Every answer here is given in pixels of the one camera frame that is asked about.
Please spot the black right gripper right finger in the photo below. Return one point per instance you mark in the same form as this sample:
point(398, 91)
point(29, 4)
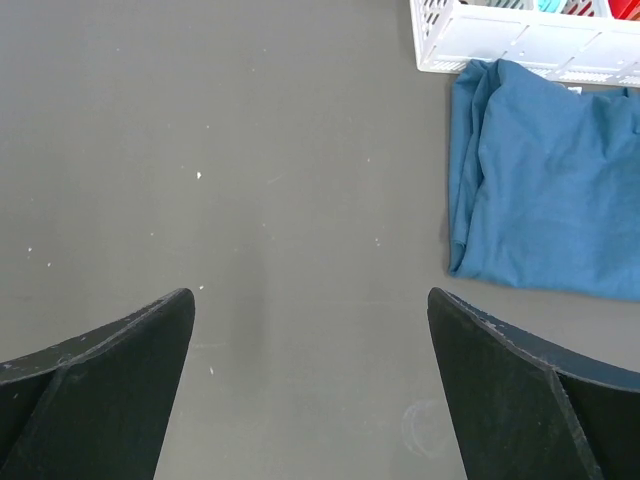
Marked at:
point(523, 407)

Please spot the folded blue t-shirt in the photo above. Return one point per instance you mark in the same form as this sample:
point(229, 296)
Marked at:
point(543, 184)

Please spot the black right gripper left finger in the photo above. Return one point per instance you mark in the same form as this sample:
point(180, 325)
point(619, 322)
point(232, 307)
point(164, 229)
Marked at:
point(97, 406)

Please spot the white plastic file organizer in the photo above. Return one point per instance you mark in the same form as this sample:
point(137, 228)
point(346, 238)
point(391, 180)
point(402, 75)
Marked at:
point(580, 43)

